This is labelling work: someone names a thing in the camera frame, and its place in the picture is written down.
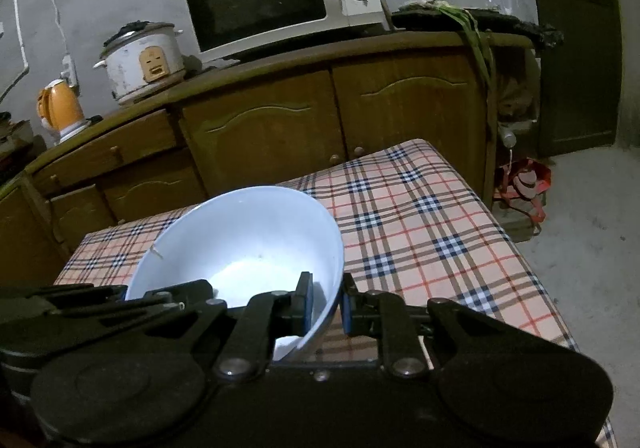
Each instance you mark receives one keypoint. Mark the white rice cooker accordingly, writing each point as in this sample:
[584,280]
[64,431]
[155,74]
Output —
[140,62]

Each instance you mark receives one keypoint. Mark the orange electric kettle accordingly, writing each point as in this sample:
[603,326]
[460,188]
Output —
[62,110]

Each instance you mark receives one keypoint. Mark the dark flat tray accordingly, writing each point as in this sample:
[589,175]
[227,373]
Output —
[510,25]

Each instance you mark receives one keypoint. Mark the clear plastic bottle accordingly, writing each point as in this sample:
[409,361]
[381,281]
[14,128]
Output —
[506,135]

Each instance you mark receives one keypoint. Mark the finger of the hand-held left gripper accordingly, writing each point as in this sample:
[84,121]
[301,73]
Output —
[175,295]
[75,295]

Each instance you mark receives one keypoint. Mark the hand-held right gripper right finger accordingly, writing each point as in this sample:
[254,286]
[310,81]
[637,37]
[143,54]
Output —
[349,313]

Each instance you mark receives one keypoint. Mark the red bag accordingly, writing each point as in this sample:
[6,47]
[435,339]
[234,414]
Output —
[525,183]

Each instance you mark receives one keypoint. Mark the white bowl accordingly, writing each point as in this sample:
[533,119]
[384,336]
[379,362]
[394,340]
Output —
[240,248]

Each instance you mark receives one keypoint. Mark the wall socket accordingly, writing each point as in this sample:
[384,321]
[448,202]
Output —
[70,70]

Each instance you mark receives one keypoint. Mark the wooden cabinet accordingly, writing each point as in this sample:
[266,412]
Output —
[280,117]

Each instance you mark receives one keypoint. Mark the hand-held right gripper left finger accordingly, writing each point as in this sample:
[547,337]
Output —
[306,310]

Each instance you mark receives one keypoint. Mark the dark green door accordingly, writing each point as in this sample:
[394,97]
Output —
[575,52]

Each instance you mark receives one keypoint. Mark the green onions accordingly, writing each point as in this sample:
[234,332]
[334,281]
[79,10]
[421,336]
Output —
[477,42]

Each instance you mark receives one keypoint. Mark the plaid tablecloth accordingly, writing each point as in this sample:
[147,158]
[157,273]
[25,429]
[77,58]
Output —
[425,238]

